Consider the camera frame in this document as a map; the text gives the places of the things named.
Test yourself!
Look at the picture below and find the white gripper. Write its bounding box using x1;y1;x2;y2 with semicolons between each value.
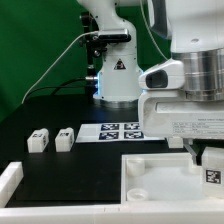
138;59;224;166

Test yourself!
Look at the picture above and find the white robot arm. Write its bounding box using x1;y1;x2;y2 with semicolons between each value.
77;0;224;148

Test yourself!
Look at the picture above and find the white U-shaped obstacle fence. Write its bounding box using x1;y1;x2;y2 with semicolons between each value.
0;162;224;224

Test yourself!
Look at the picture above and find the white marker sheet with tags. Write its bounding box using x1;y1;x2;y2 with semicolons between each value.
76;122;160;143

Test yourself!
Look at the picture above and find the silver camera on base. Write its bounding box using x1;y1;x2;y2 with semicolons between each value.
97;29;131;43

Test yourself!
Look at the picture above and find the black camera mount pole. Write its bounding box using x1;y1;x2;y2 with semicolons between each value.
79;11;106;80

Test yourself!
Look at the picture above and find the black cable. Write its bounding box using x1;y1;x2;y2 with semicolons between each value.
25;77;99;101

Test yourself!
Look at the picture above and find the white cable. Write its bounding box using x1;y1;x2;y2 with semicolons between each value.
21;0;171;105

